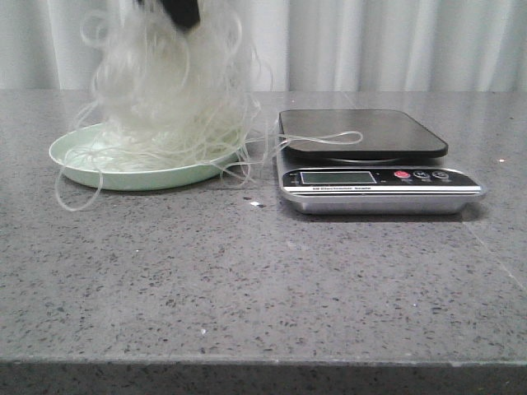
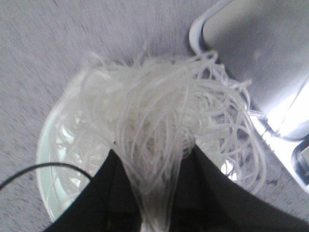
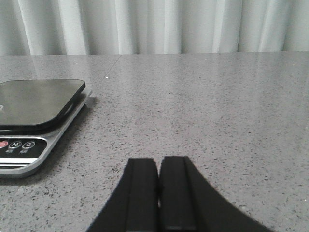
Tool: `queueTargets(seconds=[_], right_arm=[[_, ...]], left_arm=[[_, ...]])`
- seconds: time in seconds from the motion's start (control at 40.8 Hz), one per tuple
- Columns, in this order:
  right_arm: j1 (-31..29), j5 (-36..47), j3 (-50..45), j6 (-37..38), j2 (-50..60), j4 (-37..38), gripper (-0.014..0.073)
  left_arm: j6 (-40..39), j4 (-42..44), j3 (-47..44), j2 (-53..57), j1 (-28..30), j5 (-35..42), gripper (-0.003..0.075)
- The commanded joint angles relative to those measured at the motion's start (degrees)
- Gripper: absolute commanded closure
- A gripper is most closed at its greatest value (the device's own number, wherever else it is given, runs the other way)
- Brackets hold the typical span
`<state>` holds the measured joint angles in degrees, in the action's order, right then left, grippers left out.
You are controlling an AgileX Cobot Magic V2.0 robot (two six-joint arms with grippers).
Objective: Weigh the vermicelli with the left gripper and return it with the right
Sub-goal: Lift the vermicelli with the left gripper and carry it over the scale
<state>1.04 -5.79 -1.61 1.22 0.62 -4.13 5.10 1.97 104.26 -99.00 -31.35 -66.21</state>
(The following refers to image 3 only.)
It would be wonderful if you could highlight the white pleated curtain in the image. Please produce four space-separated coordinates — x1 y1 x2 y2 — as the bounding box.
0 0 309 55

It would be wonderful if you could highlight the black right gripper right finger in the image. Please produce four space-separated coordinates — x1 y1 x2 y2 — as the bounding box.
159 156 269 232

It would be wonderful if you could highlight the silver black kitchen scale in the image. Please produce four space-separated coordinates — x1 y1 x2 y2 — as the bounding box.
0 79 92 178

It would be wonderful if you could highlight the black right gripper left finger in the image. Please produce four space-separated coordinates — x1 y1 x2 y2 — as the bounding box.
87 158 158 232

